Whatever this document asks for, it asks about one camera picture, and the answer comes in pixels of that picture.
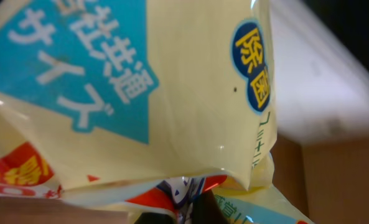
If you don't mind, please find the white barcode scanner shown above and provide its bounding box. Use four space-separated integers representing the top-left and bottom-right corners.
270 1 369 144

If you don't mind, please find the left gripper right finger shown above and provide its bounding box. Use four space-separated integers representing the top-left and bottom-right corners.
192 190 229 224

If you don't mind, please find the yellow cleaning sheet package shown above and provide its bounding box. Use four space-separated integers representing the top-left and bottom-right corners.
0 0 309 223

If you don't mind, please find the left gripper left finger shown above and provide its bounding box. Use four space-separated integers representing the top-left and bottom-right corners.
134 213 176 224

